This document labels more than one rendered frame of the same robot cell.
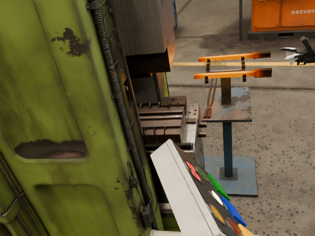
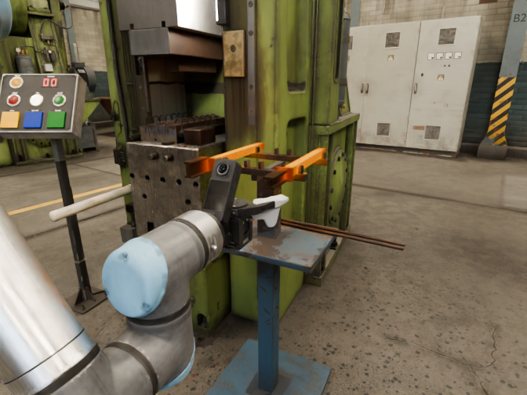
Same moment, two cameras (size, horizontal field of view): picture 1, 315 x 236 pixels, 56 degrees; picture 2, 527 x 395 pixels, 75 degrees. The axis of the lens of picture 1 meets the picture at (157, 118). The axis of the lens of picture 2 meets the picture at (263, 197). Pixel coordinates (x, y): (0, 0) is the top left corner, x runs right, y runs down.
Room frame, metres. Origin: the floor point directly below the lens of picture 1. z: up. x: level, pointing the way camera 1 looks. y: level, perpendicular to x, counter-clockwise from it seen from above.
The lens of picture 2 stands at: (1.78, -1.51, 1.16)
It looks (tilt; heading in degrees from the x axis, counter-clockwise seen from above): 18 degrees down; 99
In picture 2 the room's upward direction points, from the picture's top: straight up
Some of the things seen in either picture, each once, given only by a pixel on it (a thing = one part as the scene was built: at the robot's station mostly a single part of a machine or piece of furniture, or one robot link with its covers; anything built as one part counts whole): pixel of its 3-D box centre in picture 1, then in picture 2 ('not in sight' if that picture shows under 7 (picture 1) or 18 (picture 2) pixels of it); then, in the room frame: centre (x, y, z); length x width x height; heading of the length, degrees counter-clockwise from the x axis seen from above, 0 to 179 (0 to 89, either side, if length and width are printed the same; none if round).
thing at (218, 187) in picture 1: (217, 188); (56, 120); (0.64, -0.15, 1.01); 0.07 x 0.05 x 0.07; 10
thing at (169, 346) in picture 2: not in sight; (157, 339); (1.56, -1.13, 0.81); 0.12 x 0.09 x 0.12; 78
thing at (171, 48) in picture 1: (120, 53); (181, 46); (1.14, 0.10, 1.32); 0.42 x 0.20 x 0.10; 75
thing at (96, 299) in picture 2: not in sight; (85, 292); (0.52, -0.03, 0.05); 0.22 x 0.22 x 0.09; 75
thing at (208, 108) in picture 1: (211, 92); (313, 227); (1.77, -0.40, 0.68); 0.60 x 0.04 x 0.01; 160
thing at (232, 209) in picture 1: (232, 212); (34, 120); (0.54, -0.16, 1.01); 0.07 x 0.05 x 0.07; 10
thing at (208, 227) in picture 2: not in sight; (195, 240); (1.59, -1.04, 0.92); 0.10 x 0.05 x 0.09; 164
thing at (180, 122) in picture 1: (138, 125); (187, 127); (1.14, 0.10, 0.96); 0.42 x 0.20 x 0.09; 75
